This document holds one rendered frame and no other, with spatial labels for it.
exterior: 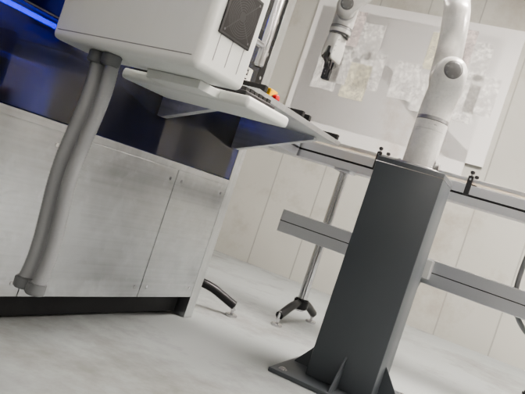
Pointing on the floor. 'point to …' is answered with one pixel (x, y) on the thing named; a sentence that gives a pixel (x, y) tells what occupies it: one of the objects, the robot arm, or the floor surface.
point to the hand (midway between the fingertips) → (326, 73)
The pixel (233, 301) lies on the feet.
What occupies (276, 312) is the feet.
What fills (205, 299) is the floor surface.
